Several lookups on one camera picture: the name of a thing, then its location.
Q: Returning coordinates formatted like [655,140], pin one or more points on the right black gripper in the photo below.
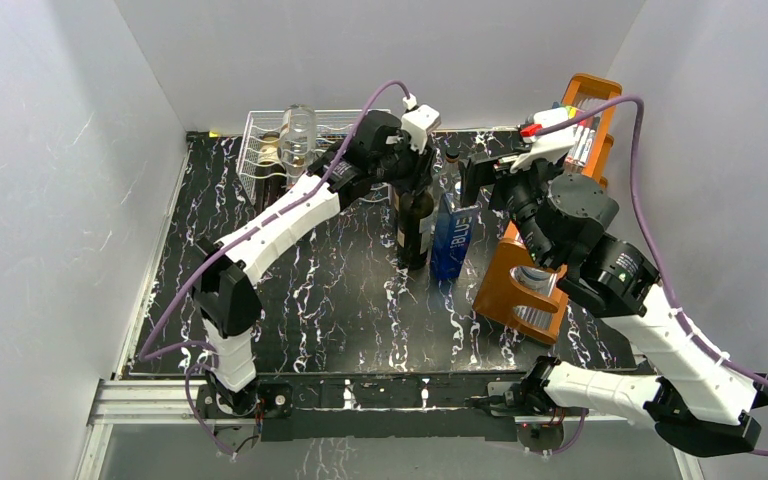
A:
[479,171]

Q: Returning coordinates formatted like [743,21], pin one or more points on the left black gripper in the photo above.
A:
[421,174]

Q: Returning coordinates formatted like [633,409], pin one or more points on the clear ribbed glass bottle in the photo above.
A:
[450,171]

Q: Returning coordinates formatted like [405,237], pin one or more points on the dark wine bottle gold cap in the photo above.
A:
[414,224]

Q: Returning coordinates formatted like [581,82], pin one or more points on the blue square glass bottle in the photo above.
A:
[452,237]

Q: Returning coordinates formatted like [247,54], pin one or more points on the clear round glass bottle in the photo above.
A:
[298,139]

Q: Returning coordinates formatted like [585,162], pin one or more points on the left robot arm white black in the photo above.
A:
[380,148]

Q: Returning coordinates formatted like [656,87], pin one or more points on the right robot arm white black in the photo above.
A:
[692,401]

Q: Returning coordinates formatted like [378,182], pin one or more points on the orange wooden rack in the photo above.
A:
[517,294]

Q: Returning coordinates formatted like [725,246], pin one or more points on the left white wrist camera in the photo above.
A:
[418,122]

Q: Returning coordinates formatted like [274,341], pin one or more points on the white wire wine rack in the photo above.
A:
[332,127]

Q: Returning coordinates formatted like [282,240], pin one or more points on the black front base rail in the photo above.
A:
[285,407]

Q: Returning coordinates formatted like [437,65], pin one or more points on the aluminium frame rail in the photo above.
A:
[338,303]

